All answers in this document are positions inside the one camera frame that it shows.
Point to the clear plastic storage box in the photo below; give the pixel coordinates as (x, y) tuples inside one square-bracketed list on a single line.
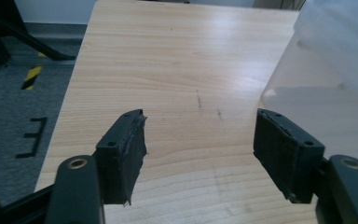
[(332, 62)]

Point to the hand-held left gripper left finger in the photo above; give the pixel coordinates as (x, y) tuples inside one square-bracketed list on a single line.
[(121, 155)]

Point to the black metal stand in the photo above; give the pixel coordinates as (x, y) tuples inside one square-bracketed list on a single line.
[(0, 28)]

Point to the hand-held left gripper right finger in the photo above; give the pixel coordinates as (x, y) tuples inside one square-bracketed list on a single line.
[(279, 149)]

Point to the black floor tape mark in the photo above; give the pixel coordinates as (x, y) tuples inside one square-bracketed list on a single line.
[(37, 137)]

